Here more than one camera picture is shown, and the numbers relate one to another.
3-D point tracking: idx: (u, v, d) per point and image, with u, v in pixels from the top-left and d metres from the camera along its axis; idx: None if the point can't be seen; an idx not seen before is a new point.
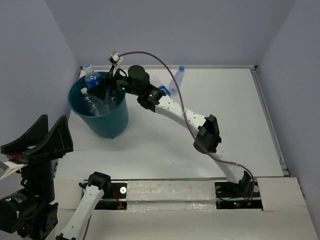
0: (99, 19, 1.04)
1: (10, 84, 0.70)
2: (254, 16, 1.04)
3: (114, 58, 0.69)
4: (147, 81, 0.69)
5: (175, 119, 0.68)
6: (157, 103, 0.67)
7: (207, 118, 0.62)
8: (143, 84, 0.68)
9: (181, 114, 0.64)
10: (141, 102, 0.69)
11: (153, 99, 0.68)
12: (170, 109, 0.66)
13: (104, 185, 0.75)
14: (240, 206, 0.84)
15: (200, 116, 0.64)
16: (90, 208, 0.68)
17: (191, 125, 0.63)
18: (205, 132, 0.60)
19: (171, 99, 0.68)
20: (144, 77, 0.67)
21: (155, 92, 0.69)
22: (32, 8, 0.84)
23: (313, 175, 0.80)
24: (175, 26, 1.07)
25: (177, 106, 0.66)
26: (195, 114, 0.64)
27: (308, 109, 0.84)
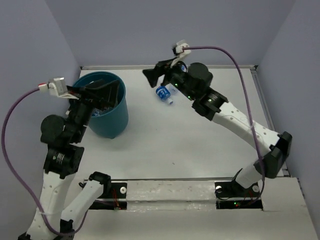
0: (99, 19, 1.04)
1: (11, 84, 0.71)
2: (254, 16, 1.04)
3: (177, 49, 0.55)
4: (209, 83, 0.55)
5: (237, 131, 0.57)
6: (218, 111, 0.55)
7: (281, 135, 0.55)
8: (204, 86, 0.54)
9: (249, 128, 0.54)
10: (197, 106, 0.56)
11: (212, 105, 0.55)
12: (233, 120, 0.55)
13: (105, 183, 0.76)
14: (240, 206, 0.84)
15: (271, 132, 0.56)
16: (90, 199, 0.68)
17: (260, 143, 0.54)
18: (279, 152, 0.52)
19: (233, 108, 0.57)
20: (207, 79, 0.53)
21: (214, 97, 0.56)
22: (32, 8, 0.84)
23: (313, 175, 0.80)
24: (175, 26, 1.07)
25: (243, 117, 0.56)
26: (265, 130, 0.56)
27: (308, 109, 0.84)
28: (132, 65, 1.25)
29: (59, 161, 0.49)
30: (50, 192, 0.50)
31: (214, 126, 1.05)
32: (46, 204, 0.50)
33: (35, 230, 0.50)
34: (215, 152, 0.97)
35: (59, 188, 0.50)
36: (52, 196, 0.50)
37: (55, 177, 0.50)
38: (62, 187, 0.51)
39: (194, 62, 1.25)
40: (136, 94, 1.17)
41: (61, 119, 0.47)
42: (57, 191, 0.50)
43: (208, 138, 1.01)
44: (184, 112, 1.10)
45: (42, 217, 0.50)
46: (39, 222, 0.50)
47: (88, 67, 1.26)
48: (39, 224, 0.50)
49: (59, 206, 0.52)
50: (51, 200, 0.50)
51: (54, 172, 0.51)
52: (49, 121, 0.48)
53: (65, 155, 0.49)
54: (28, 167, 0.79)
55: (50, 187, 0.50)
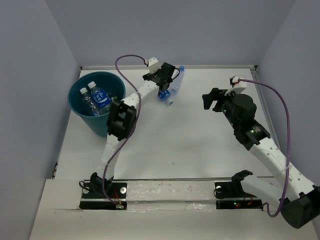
0: (99, 19, 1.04)
1: (11, 84, 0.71)
2: (254, 17, 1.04)
3: (233, 79, 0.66)
4: (252, 115, 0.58)
5: (271, 169, 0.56)
6: (257, 143, 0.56)
7: (316, 188, 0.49)
8: (247, 116, 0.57)
9: (283, 168, 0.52)
10: (237, 134, 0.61)
11: (253, 136, 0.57)
12: (269, 156, 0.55)
13: (108, 181, 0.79)
14: (240, 206, 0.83)
15: (307, 181, 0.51)
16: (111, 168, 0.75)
17: (291, 187, 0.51)
18: (309, 203, 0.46)
19: (274, 145, 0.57)
20: (251, 110, 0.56)
21: (257, 129, 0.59)
22: (31, 9, 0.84)
23: (313, 175, 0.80)
24: (175, 27, 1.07)
25: (281, 157, 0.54)
26: (300, 177, 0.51)
27: (309, 109, 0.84)
28: (132, 65, 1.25)
29: (158, 78, 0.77)
30: (147, 88, 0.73)
31: (214, 126, 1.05)
32: (143, 90, 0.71)
33: (129, 100, 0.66)
34: (215, 152, 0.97)
35: (153, 88, 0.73)
36: (147, 90, 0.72)
37: (152, 82, 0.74)
38: (154, 89, 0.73)
39: (193, 62, 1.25)
40: None
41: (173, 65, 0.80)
42: (152, 89, 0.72)
43: (208, 138, 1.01)
44: (184, 112, 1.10)
45: (136, 95, 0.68)
46: (134, 97, 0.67)
47: (88, 67, 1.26)
48: (133, 98, 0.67)
49: (144, 101, 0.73)
50: (147, 90, 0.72)
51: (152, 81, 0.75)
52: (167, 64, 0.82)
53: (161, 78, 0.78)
54: (29, 167, 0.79)
55: (148, 86, 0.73)
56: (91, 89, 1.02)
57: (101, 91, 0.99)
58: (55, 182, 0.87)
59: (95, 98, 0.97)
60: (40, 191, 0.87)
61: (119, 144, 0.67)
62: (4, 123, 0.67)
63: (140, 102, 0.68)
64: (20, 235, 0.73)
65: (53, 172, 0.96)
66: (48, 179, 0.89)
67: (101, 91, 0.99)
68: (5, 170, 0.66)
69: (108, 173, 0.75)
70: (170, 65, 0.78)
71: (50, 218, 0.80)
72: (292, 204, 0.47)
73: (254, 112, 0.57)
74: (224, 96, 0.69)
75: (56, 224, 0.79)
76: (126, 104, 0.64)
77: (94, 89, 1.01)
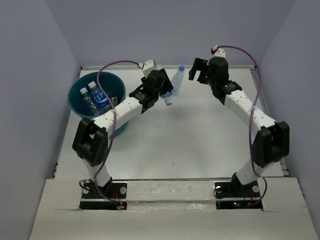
0: (99, 19, 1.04)
1: (11, 84, 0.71)
2: (253, 17, 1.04)
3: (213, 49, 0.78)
4: (226, 72, 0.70)
5: (241, 115, 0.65)
6: (229, 93, 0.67)
7: (276, 123, 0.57)
8: (221, 73, 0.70)
9: (248, 109, 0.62)
10: (215, 90, 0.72)
11: (227, 89, 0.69)
12: (239, 103, 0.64)
13: (108, 182, 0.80)
14: (240, 206, 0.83)
15: (269, 119, 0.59)
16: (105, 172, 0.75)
17: (254, 124, 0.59)
18: (269, 134, 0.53)
19: (244, 96, 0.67)
20: (223, 66, 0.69)
21: (231, 85, 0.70)
22: (31, 9, 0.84)
23: (313, 174, 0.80)
24: (175, 27, 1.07)
25: (249, 103, 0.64)
26: (264, 115, 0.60)
27: (307, 109, 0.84)
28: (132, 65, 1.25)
29: (142, 96, 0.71)
30: (126, 105, 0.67)
31: (214, 126, 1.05)
32: (120, 110, 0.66)
33: (101, 119, 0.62)
34: (215, 152, 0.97)
35: (134, 107, 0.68)
36: (126, 108, 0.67)
37: (134, 100, 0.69)
38: (134, 108, 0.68)
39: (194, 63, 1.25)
40: None
41: (162, 75, 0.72)
42: (132, 107, 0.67)
43: (208, 138, 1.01)
44: (184, 112, 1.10)
45: (111, 115, 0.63)
46: (108, 117, 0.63)
47: (88, 68, 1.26)
48: (107, 118, 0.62)
49: (121, 121, 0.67)
50: (125, 109, 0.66)
51: (135, 99, 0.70)
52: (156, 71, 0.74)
53: (147, 96, 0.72)
54: (29, 167, 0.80)
55: (128, 103, 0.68)
56: (91, 89, 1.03)
57: (101, 91, 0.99)
58: (56, 182, 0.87)
59: (95, 99, 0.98)
60: (41, 191, 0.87)
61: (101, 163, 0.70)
62: (5, 122, 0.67)
63: (115, 122, 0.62)
64: (20, 235, 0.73)
65: (53, 173, 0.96)
66: (48, 179, 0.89)
67: (102, 91, 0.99)
68: (5, 170, 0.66)
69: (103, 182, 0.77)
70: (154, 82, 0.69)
71: (50, 218, 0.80)
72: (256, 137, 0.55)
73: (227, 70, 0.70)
74: (206, 65, 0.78)
75: (56, 224, 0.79)
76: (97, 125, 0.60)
77: (94, 89, 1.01)
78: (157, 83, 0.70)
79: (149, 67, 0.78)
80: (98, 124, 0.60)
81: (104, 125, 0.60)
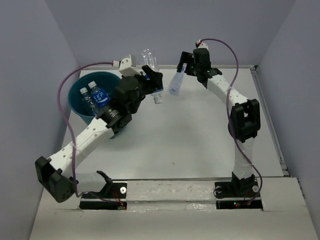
0: (99, 19, 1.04)
1: (11, 84, 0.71)
2: (253, 16, 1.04)
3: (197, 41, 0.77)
4: (207, 59, 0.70)
5: (220, 96, 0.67)
6: (210, 78, 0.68)
7: (249, 100, 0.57)
8: (202, 60, 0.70)
9: (225, 89, 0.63)
10: (198, 77, 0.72)
11: (209, 74, 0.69)
12: (218, 85, 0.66)
13: (108, 182, 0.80)
14: (240, 206, 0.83)
15: (243, 98, 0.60)
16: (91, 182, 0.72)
17: (230, 101, 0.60)
18: (240, 109, 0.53)
19: (224, 79, 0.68)
20: (204, 53, 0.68)
21: (213, 71, 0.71)
22: (31, 8, 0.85)
23: (312, 174, 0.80)
24: (175, 27, 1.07)
25: (226, 84, 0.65)
26: (238, 94, 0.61)
27: (306, 109, 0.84)
28: None
29: (113, 115, 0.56)
30: (90, 133, 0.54)
31: (214, 126, 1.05)
32: (80, 142, 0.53)
33: (57, 156, 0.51)
34: (215, 152, 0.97)
35: (100, 134, 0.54)
36: (90, 137, 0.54)
37: (101, 123, 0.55)
38: (101, 135, 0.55)
39: None
40: None
41: (133, 82, 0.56)
42: (96, 135, 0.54)
43: (208, 138, 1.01)
44: (184, 112, 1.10)
45: (71, 149, 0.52)
46: (66, 153, 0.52)
47: (87, 68, 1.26)
48: (65, 154, 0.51)
49: (86, 152, 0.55)
50: (87, 139, 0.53)
51: (103, 121, 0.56)
52: (127, 79, 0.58)
53: (119, 113, 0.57)
54: (29, 167, 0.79)
55: (93, 130, 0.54)
56: (91, 89, 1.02)
57: (101, 91, 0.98)
58: None
59: (95, 99, 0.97)
60: (41, 191, 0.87)
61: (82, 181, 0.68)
62: (4, 122, 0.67)
63: (73, 160, 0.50)
64: (20, 235, 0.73)
65: None
66: None
67: (102, 91, 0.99)
68: (5, 170, 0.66)
69: (96, 187, 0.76)
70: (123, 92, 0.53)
71: (50, 218, 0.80)
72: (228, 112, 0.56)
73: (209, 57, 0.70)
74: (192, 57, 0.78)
75: (56, 224, 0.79)
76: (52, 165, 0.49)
77: (93, 89, 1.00)
78: (129, 96, 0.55)
79: (126, 68, 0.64)
80: (53, 165, 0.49)
81: (60, 165, 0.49)
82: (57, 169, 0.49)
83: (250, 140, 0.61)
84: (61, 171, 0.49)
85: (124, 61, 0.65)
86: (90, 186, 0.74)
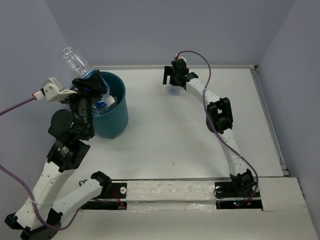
0: (98, 19, 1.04)
1: (10, 84, 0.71)
2: (253, 16, 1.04)
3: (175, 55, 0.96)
4: (184, 66, 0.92)
5: (198, 96, 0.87)
6: (189, 81, 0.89)
7: (221, 99, 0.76)
8: (180, 66, 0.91)
9: (201, 91, 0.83)
10: (180, 81, 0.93)
11: (187, 77, 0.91)
12: (195, 87, 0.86)
13: (108, 182, 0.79)
14: (240, 206, 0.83)
15: (216, 97, 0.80)
16: (84, 197, 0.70)
17: (207, 101, 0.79)
18: (214, 107, 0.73)
19: (200, 82, 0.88)
20: (180, 62, 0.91)
21: (190, 75, 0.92)
22: (31, 9, 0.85)
23: (313, 174, 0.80)
24: (175, 27, 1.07)
25: (202, 87, 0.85)
26: (212, 94, 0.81)
27: (306, 109, 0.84)
28: (132, 65, 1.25)
29: (63, 154, 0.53)
30: (46, 182, 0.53)
31: None
32: (38, 194, 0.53)
33: (23, 213, 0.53)
34: (215, 152, 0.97)
35: (55, 180, 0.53)
36: (47, 185, 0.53)
37: (53, 167, 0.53)
38: (58, 180, 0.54)
39: (194, 63, 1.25)
40: (136, 94, 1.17)
41: (68, 116, 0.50)
42: (52, 183, 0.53)
43: (208, 138, 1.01)
44: (184, 112, 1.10)
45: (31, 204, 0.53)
46: (28, 208, 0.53)
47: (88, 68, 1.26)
48: (28, 210, 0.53)
49: (51, 197, 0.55)
50: (44, 190, 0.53)
51: (55, 164, 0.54)
52: (60, 115, 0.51)
53: (70, 149, 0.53)
54: (28, 167, 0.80)
55: (48, 178, 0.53)
56: None
57: None
58: None
59: None
60: None
61: (69, 209, 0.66)
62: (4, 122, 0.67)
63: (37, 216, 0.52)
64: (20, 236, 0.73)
65: None
66: None
67: None
68: (4, 170, 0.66)
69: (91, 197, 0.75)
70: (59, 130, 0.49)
71: None
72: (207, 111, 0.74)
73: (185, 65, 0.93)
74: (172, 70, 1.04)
75: None
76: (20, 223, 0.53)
77: None
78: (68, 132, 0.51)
79: (55, 97, 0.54)
80: (21, 223, 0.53)
81: (27, 223, 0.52)
82: (25, 226, 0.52)
83: (228, 131, 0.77)
84: (29, 228, 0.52)
85: (47, 90, 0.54)
86: (85, 201, 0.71)
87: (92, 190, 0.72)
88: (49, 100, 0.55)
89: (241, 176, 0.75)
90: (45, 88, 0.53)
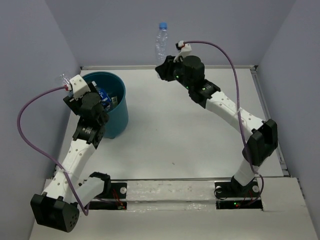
0: (98, 19, 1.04)
1: (11, 84, 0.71)
2: (253, 16, 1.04)
3: (179, 44, 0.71)
4: (202, 73, 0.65)
5: (226, 117, 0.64)
6: (210, 98, 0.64)
7: (264, 122, 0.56)
8: (197, 75, 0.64)
9: (234, 113, 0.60)
10: (192, 94, 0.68)
11: (206, 93, 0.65)
12: (222, 106, 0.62)
13: (107, 177, 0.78)
14: (240, 206, 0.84)
15: (256, 119, 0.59)
16: (93, 190, 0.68)
17: (245, 127, 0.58)
18: (261, 137, 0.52)
19: (225, 97, 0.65)
20: (199, 68, 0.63)
21: (209, 87, 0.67)
22: (30, 8, 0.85)
23: (313, 174, 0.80)
24: (175, 27, 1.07)
25: (232, 105, 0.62)
26: (250, 116, 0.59)
27: (306, 108, 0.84)
28: (131, 66, 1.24)
29: (88, 131, 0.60)
30: (75, 154, 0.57)
31: (214, 126, 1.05)
32: (68, 166, 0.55)
33: (53, 187, 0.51)
34: (215, 152, 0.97)
35: (83, 151, 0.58)
36: (76, 157, 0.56)
37: (81, 142, 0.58)
38: (86, 152, 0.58)
39: None
40: (136, 94, 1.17)
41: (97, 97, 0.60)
42: (81, 153, 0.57)
43: (208, 138, 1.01)
44: (184, 112, 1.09)
45: (62, 175, 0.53)
46: (59, 181, 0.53)
47: (88, 67, 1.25)
48: (59, 182, 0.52)
49: (76, 173, 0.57)
50: (73, 161, 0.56)
51: (81, 140, 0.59)
52: (88, 97, 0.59)
53: (93, 128, 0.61)
54: (29, 167, 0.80)
55: (76, 150, 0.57)
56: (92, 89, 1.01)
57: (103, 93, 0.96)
58: None
59: None
60: (41, 190, 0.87)
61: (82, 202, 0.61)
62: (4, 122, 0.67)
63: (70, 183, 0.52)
64: (20, 235, 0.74)
65: (53, 173, 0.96)
66: (48, 179, 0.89)
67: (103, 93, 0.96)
68: (5, 170, 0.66)
69: (97, 192, 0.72)
70: (92, 106, 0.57)
71: None
72: (251, 143, 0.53)
73: (203, 70, 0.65)
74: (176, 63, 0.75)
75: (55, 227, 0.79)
76: (51, 197, 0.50)
77: None
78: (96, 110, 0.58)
79: (82, 88, 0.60)
80: (52, 196, 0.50)
81: (59, 193, 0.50)
82: (58, 197, 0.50)
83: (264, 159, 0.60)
84: (62, 197, 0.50)
85: (76, 83, 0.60)
86: (92, 195, 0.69)
87: (97, 184, 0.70)
88: (74, 92, 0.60)
89: (246, 183, 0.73)
90: (73, 82, 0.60)
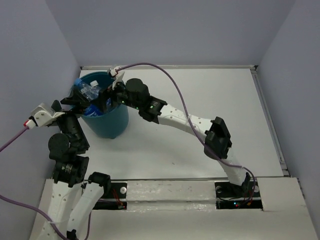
0: (98, 19, 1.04)
1: (10, 84, 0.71)
2: (253, 16, 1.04)
3: (112, 73, 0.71)
4: (147, 93, 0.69)
5: (179, 127, 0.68)
6: (160, 114, 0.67)
7: (213, 121, 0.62)
8: (143, 96, 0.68)
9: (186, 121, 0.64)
10: (143, 114, 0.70)
11: (155, 109, 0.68)
12: (173, 118, 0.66)
13: (107, 178, 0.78)
14: (240, 206, 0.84)
15: (206, 121, 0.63)
16: (91, 204, 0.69)
17: (198, 131, 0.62)
18: (214, 136, 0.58)
19: (172, 108, 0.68)
20: (143, 90, 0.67)
21: (155, 103, 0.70)
22: (30, 8, 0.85)
23: (312, 174, 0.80)
24: (175, 26, 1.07)
25: (181, 114, 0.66)
26: (200, 119, 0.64)
27: (306, 108, 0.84)
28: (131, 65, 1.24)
29: (68, 171, 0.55)
30: (59, 200, 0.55)
31: None
32: (55, 214, 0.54)
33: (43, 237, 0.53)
34: None
35: (67, 196, 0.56)
36: (60, 204, 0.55)
37: (63, 186, 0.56)
38: (70, 195, 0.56)
39: (194, 62, 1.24)
40: None
41: (65, 138, 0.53)
42: (66, 199, 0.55)
43: None
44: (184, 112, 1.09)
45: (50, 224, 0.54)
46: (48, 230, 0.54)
47: (87, 67, 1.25)
48: (49, 232, 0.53)
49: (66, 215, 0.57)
50: (59, 208, 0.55)
51: (62, 183, 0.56)
52: (55, 139, 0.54)
53: (73, 165, 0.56)
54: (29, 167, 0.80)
55: (59, 196, 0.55)
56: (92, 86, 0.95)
57: None
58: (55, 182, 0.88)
59: None
60: (41, 190, 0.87)
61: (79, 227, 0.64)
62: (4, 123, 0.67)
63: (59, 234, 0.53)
64: (20, 235, 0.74)
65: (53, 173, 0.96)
66: (49, 180, 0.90)
67: None
68: (4, 171, 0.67)
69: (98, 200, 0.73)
70: (61, 155, 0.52)
71: None
72: (208, 144, 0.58)
73: (147, 90, 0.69)
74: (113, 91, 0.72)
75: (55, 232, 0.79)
76: None
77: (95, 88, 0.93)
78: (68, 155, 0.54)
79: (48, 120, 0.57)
80: None
81: None
82: None
83: (229, 151, 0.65)
84: None
85: (39, 117, 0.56)
86: (92, 206, 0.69)
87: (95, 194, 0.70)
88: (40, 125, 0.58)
89: (243, 181, 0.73)
90: (36, 116, 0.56)
